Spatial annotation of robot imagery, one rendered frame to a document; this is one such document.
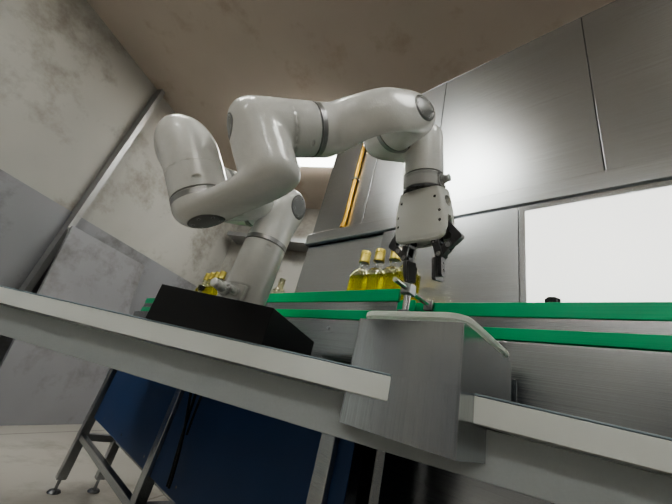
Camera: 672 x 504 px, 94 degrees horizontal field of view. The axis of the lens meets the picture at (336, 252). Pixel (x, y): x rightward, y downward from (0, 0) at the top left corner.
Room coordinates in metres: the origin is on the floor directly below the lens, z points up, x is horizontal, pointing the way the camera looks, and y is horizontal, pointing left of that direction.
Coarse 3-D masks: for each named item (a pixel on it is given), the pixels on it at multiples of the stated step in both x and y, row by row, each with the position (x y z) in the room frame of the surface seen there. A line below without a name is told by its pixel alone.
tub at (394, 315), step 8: (368, 312) 0.50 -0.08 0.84; (376, 312) 0.48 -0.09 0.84; (384, 312) 0.47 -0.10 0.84; (392, 312) 0.46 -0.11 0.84; (400, 312) 0.45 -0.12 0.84; (408, 312) 0.44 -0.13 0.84; (416, 312) 0.43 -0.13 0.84; (424, 312) 0.42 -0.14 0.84; (432, 312) 0.42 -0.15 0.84; (440, 312) 0.41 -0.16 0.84; (448, 312) 0.40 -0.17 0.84; (424, 320) 0.43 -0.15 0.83; (432, 320) 0.42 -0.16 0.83; (440, 320) 0.42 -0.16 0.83; (448, 320) 0.41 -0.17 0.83; (456, 320) 0.40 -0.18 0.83; (464, 320) 0.39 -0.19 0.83; (472, 320) 0.40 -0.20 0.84; (472, 328) 0.42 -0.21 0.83; (480, 328) 0.42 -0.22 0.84; (488, 336) 0.44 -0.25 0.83; (496, 344) 0.47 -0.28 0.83; (504, 352) 0.50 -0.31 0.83
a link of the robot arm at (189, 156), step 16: (160, 128) 0.37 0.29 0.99; (176, 128) 0.36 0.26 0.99; (192, 128) 0.36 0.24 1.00; (160, 144) 0.37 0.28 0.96; (176, 144) 0.36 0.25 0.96; (192, 144) 0.36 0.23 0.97; (208, 144) 0.37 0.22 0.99; (160, 160) 0.39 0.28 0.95; (176, 160) 0.36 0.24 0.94; (192, 160) 0.36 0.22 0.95; (208, 160) 0.37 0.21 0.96; (176, 176) 0.37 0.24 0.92; (192, 176) 0.37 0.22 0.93; (208, 176) 0.37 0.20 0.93; (224, 176) 0.40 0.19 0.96
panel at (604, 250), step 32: (640, 192) 0.54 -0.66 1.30; (544, 224) 0.68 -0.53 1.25; (576, 224) 0.64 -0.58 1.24; (608, 224) 0.59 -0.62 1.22; (640, 224) 0.55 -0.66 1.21; (544, 256) 0.69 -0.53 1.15; (576, 256) 0.64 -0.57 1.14; (608, 256) 0.60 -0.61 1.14; (640, 256) 0.56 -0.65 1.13; (544, 288) 0.69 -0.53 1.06; (576, 288) 0.64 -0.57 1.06; (608, 288) 0.60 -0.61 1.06; (640, 288) 0.57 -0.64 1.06
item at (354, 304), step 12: (276, 300) 1.02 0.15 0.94; (288, 300) 0.98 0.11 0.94; (300, 300) 0.93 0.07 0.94; (312, 300) 0.90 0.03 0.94; (324, 300) 0.86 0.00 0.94; (336, 300) 0.83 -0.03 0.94; (348, 300) 0.80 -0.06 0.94; (360, 300) 0.77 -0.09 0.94; (372, 300) 0.74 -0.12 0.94; (384, 300) 0.72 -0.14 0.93; (396, 300) 0.69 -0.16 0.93; (288, 312) 0.96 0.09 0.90; (300, 312) 0.92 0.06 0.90; (312, 312) 0.89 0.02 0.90; (324, 312) 0.85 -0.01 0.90; (336, 312) 0.82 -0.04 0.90; (348, 312) 0.79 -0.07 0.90; (360, 312) 0.76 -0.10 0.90
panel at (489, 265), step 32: (608, 192) 0.58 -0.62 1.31; (480, 224) 0.80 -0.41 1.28; (512, 224) 0.74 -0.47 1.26; (416, 256) 0.95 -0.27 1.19; (448, 256) 0.87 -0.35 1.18; (480, 256) 0.80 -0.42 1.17; (512, 256) 0.74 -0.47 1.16; (448, 288) 0.86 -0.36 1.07; (480, 288) 0.80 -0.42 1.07; (512, 288) 0.74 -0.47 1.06
